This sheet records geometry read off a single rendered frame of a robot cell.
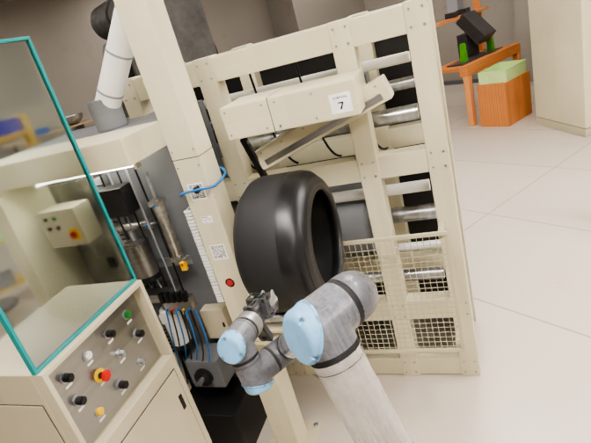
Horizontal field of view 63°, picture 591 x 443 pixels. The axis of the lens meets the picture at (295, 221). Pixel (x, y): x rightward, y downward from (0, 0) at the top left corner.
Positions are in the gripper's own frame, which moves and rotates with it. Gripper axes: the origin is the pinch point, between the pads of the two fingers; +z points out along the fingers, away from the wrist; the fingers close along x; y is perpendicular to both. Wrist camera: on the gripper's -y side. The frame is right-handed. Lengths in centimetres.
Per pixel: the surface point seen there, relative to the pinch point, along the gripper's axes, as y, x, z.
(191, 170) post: 48, 34, 25
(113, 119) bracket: 76, 84, 50
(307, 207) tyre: 26.5, -12.3, 22.5
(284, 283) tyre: 2.0, -1.7, 8.7
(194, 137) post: 61, 28, 25
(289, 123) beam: 57, -3, 50
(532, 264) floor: -90, -106, 216
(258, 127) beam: 58, 12, 50
